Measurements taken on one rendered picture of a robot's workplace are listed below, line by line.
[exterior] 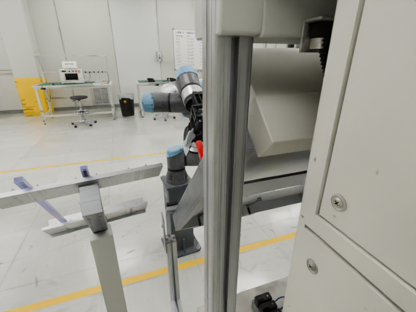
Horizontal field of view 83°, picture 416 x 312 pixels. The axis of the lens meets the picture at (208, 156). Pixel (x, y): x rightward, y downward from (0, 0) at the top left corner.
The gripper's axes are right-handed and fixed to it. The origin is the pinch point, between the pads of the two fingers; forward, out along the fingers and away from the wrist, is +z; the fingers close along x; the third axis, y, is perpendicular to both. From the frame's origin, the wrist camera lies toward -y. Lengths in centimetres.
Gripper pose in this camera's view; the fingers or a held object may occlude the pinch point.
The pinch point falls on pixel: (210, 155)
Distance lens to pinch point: 70.1
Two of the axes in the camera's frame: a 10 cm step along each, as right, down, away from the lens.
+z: 2.7, 8.2, -5.0
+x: 9.4, -1.3, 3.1
